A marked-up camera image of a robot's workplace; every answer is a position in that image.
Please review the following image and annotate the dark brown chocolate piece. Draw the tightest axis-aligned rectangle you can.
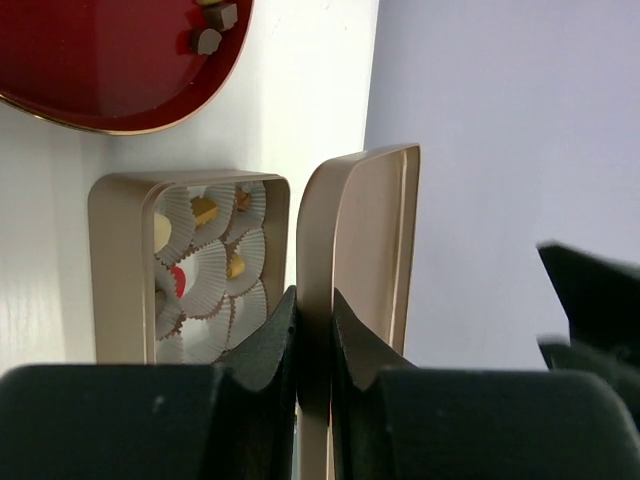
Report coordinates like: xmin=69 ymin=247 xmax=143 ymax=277
xmin=236 ymin=187 xmax=252 ymax=213

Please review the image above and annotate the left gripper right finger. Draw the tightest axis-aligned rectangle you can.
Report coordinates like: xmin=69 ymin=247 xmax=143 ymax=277
xmin=331 ymin=294 xmax=639 ymax=479

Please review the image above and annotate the red and white chocolate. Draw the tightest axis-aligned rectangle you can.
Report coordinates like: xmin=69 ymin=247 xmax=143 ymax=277
xmin=170 ymin=266 xmax=187 ymax=298

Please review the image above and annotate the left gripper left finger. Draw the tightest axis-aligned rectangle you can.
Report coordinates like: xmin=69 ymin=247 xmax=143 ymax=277
xmin=1 ymin=288 xmax=297 ymax=479

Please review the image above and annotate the gold square tin lid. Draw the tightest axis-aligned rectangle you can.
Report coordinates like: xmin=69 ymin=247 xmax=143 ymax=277
xmin=296 ymin=144 xmax=420 ymax=479

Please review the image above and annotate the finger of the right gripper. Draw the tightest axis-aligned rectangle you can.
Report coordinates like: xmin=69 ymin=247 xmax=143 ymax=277
xmin=537 ymin=242 xmax=639 ymax=345
xmin=537 ymin=338 xmax=639 ymax=425

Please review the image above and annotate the yellow round chocolate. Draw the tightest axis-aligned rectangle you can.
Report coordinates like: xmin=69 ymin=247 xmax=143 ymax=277
xmin=226 ymin=253 xmax=246 ymax=279

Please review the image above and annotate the gold square tin box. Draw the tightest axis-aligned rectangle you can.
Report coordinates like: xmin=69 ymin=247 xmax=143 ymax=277
xmin=88 ymin=170 xmax=290 ymax=364

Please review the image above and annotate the red round tray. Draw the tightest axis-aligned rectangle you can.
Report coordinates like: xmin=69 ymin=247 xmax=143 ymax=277
xmin=1 ymin=1 xmax=254 ymax=135

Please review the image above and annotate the caramel chocolate piece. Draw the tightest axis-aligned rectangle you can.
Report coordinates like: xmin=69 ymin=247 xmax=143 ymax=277
xmin=190 ymin=196 xmax=218 ymax=227

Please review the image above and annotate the white spiral chocolate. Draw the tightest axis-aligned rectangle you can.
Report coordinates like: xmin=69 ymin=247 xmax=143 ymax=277
xmin=153 ymin=212 xmax=172 ymax=254

